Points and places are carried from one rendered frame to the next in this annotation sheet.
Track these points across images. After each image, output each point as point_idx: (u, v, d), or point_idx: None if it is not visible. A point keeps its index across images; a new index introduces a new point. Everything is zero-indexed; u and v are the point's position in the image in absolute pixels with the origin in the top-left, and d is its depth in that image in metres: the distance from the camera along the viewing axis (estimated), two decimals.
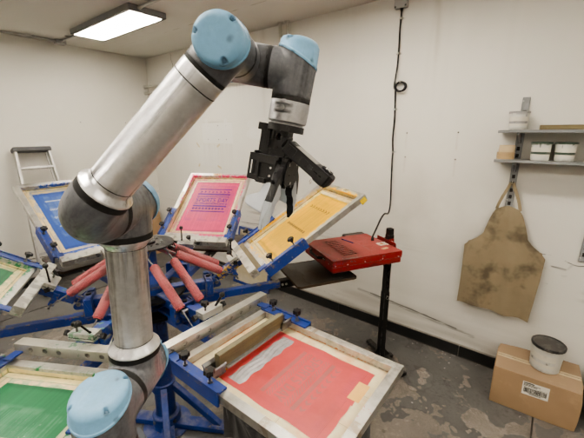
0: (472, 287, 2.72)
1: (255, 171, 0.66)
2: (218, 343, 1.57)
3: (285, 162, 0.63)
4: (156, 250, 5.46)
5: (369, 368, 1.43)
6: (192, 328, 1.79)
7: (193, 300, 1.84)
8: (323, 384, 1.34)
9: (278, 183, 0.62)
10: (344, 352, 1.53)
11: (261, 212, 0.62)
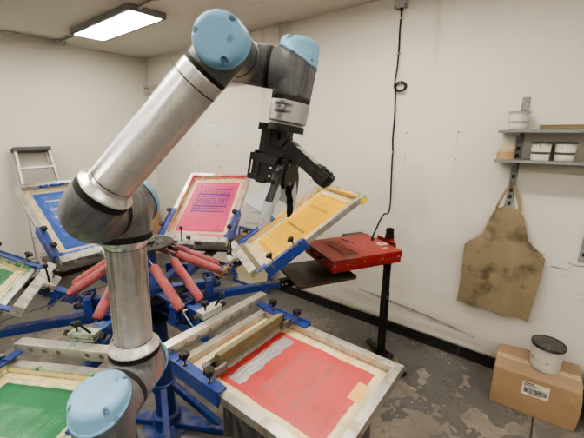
0: (472, 287, 2.72)
1: (255, 171, 0.66)
2: (218, 343, 1.57)
3: (285, 162, 0.63)
4: (156, 250, 5.46)
5: (369, 368, 1.43)
6: (192, 328, 1.79)
7: (193, 300, 1.84)
8: (323, 384, 1.34)
9: (278, 183, 0.62)
10: (344, 352, 1.53)
11: (261, 212, 0.62)
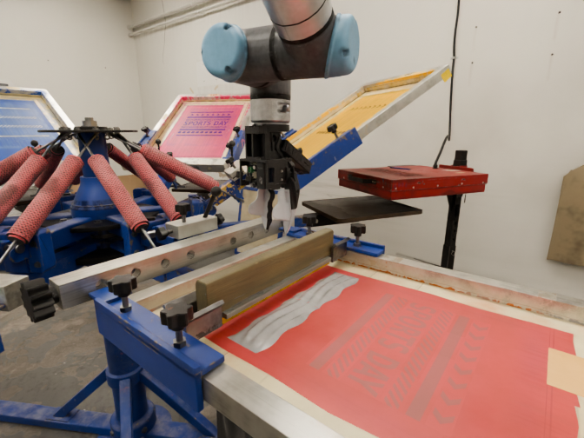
0: (573, 237, 1.92)
1: (267, 180, 0.61)
2: None
3: (291, 162, 0.65)
4: None
5: (551, 322, 0.63)
6: None
7: (167, 220, 1.04)
8: (466, 353, 0.54)
9: (296, 189, 0.65)
10: (472, 294, 0.73)
11: (290, 220, 0.66)
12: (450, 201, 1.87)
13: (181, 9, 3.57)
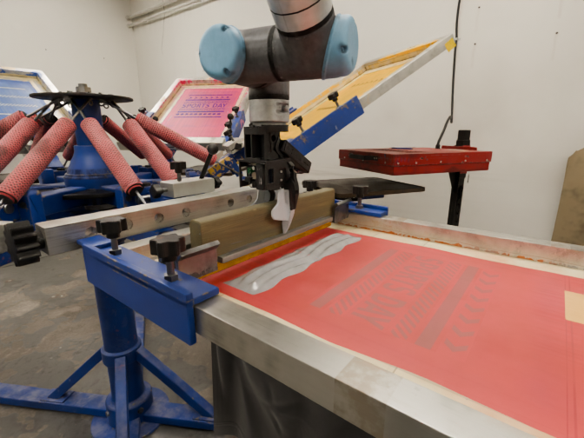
0: (578, 220, 1.89)
1: (267, 181, 0.61)
2: None
3: (291, 162, 0.64)
4: None
5: (565, 271, 0.59)
6: (159, 231, 0.95)
7: None
8: (476, 295, 0.51)
9: (295, 189, 0.65)
10: (480, 248, 0.70)
11: (288, 221, 0.66)
12: (453, 182, 1.84)
13: None
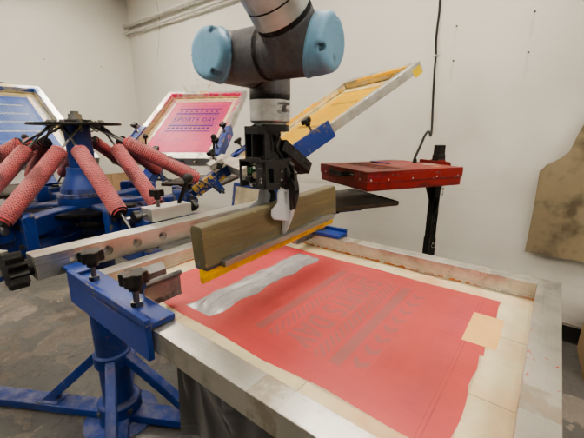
0: (549, 230, 1.98)
1: (267, 181, 0.61)
2: (177, 258, 0.83)
3: (291, 162, 0.64)
4: None
5: (484, 293, 0.69)
6: (142, 249, 1.05)
7: None
8: (398, 316, 0.60)
9: (295, 189, 0.65)
10: (420, 270, 0.79)
11: (288, 221, 0.66)
12: (429, 194, 1.93)
13: (175, 8, 3.63)
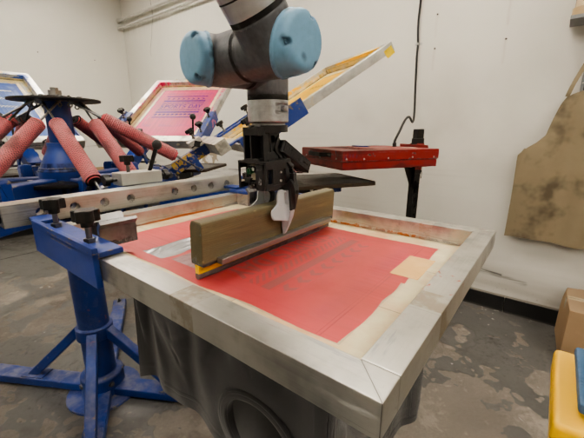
0: (527, 213, 2.02)
1: (266, 182, 0.61)
2: (143, 217, 0.87)
3: (290, 162, 0.64)
4: None
5: (426, 243, 0.73)
6: None
7: None
8: (337, 258, 0.64)
9: (295, 189, 0.65)
10: (372, 228, 0.83)
11: (288, 221, 0.66)
12: (409, 177, 1.97)
13: (167, 1, 3.67)
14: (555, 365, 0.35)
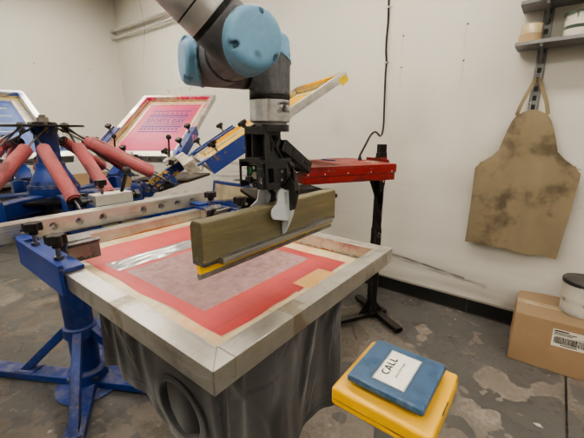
0: (484, 221, 2.18)
1: (267, 181, 0.61)
2: (113, 234, 1.03)
3: (291, 162, 0.64)
4: None
5: (339, 257, 0.89)
6: None
7: None
8: None
9: (295, 189, 0.65)
10: (302, 242, 0.99)
11: (288, 221, 0.66)
12: (374, 189, 2.13)
13: (157, 15, 3.84)
14: (363, 351, 0.51)
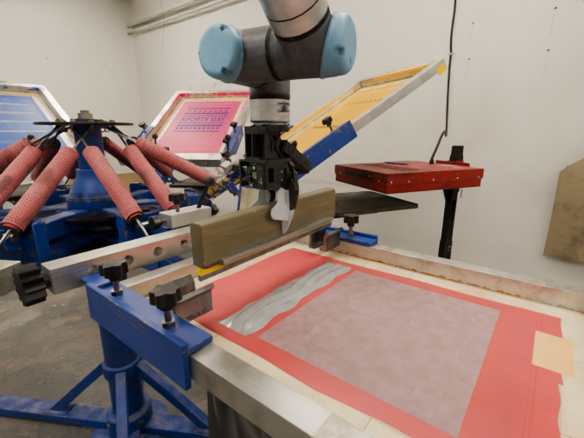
0: (569, 233, 1.92)
1: (267, 181, 0.61)
2: None
3: (291, 162, 0.64)
4: None
5: (540, 308, 0.63)
6: None
7: (162, 211, 1.05)
8: None
9: (295, 189, 0.65)
10: (462, 282, 0.73)
11: (288, 221, 0.66)
12: (447, 195, 1.87)
13: (180, 6, 3.58)
14: None
